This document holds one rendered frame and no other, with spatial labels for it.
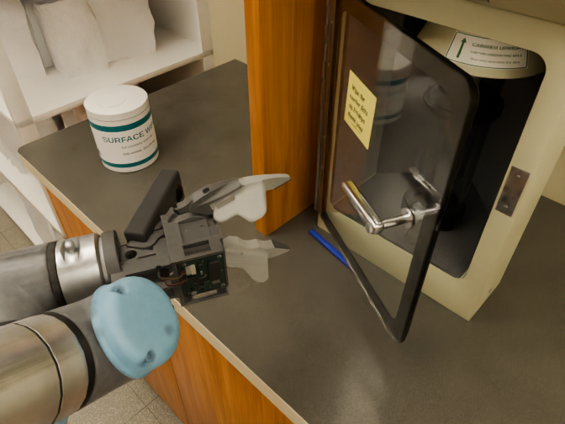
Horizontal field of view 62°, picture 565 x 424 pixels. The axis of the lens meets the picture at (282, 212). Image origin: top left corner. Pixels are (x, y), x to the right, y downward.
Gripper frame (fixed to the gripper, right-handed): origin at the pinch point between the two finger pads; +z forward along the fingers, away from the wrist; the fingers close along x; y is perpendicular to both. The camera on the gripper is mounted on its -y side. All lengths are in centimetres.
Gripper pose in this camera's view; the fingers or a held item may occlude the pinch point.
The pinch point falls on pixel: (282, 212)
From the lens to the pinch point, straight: 56.1
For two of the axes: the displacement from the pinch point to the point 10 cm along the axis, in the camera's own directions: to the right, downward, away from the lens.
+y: 3.2, 6.3, -7.0
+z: 9.5, -2.1, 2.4
